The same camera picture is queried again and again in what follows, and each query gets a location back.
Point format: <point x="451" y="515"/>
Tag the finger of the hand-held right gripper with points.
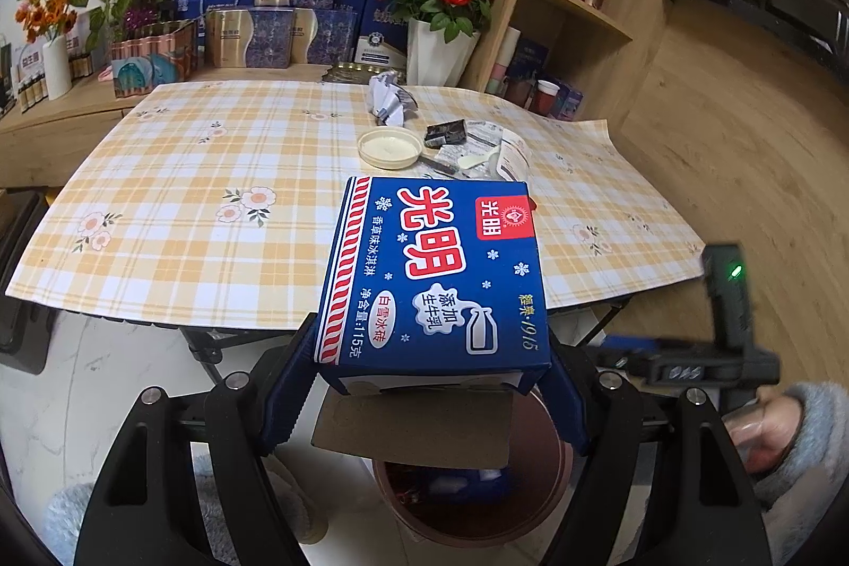
<point x="623" y="360"/>
<point x="637" y="344"/>

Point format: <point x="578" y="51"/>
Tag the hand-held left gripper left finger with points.
<point x="285" y="400"/>

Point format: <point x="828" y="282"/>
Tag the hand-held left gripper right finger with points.
<point x="570" y="407"/>

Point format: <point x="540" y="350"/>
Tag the brown plastic trash bin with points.
<point x="464" y="513"/>

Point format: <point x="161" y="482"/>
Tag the blue ice cream carton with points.
<point x="431" y="287"/>

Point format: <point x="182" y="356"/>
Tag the white round plastic lid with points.
<point x="390" y="149"/>

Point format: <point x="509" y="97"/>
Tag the black cigarette pack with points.
<point x="446" y="133"/>

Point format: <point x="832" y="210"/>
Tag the white paper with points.
<point x="390" y="98"/>

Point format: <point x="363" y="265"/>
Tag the person's right hand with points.
<point x="763" y="433"/>

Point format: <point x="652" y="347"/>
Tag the yellow plaid floral tablecloth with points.
<point x="199" y="261"/>

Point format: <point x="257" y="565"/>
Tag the small blue white box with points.
<point x="572" y="102"/>

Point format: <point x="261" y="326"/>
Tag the red paper cup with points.
<point x="547" y="98"/>

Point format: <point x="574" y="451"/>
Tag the dark blue picture box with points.
<point x="532" y="61"/>

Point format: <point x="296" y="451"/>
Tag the black counter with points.
<point x="796" y="9"/>

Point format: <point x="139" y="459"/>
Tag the stack of pastel paper cups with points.
<point x="501" y="62"/>

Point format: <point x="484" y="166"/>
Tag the golden round tray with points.
<point x="361" y="73"/>

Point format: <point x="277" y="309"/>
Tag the white faceted vase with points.
<point x="441" y="55"/>

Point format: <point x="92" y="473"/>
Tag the floral tissue box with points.
<point x="152" y="65"/>

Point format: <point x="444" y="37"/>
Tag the blue white emblem box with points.
<point x="381" y="39"/>

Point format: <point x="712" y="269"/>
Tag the row of small brown bottles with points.
<point x="30" y="92"/>

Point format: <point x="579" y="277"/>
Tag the white cylindrical vase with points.
<point x="56" y="69"/>

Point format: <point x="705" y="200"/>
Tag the long blue carton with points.
<point x="212" y="2"/>

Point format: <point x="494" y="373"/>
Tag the orange artificial flowers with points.
<point x="43" y="12"/>

